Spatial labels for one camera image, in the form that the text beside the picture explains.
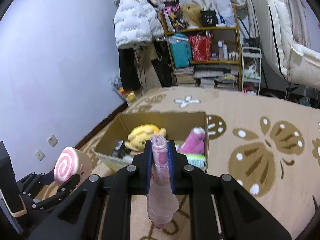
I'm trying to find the pink swirl roll plush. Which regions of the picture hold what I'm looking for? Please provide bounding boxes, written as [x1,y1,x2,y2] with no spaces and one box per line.
[54,147,92,186]

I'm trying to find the pink plastic pack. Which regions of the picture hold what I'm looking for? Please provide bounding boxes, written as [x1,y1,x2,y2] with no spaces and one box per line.
[147,135,180,230]

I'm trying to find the pink plush toy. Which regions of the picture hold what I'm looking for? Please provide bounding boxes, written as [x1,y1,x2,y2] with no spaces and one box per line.
[177,127,206,155]

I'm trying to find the yellow plush toy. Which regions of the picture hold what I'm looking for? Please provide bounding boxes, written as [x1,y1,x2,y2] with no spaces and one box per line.
[124,124,167,152]

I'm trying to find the green white tissue pack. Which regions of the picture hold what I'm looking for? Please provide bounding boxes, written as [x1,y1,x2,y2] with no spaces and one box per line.
[185,154,206,168]

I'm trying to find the cardboard box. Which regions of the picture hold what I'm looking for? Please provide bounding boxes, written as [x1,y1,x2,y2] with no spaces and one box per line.
[94,112,208,172]

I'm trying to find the bag of toys on floor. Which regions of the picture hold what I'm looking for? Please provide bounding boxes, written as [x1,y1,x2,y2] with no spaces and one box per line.
[110,74,138,105]

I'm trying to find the stack of books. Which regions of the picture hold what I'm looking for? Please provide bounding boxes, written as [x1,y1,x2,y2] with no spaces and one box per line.
[174,64,239,90]

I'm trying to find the wooden shelf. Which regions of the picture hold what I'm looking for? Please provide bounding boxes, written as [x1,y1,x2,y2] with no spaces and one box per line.
[161,0,240,89]

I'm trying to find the teal bag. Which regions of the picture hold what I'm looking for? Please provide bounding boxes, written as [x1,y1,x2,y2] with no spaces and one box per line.
[167,33,192,68]

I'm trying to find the red gift bag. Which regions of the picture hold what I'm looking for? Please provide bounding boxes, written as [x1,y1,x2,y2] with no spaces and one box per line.
[189,35,212,62]

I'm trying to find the white rolling cart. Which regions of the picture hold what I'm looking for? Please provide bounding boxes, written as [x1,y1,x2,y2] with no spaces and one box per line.
[241,46,262,96]

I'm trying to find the white puffer jacket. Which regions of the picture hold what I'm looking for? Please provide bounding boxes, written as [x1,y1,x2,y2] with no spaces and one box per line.
[114,0,164,49]

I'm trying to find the white folded mattress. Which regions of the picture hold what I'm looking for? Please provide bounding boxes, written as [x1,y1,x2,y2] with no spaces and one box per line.
[251,0,319,89]

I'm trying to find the black box with 40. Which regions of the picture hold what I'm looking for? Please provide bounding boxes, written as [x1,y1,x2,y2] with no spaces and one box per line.
[200,10,218,27]

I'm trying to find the blonde wig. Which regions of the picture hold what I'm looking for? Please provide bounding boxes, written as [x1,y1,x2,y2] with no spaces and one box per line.
[181,3,202,29]

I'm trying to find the anime poster bag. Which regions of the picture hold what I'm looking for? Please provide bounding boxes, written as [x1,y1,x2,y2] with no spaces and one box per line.
[161,0,188,32]

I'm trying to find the wall socket lower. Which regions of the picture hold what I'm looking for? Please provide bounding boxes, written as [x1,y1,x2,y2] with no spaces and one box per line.
[35,150,46,161]

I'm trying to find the wall socket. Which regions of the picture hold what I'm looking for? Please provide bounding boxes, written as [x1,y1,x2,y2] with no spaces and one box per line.
[35,150,46,161]
[47,135,59,147]

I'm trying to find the wall socket upper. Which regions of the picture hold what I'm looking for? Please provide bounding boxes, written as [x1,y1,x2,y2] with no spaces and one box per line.
[47,135,59,147]

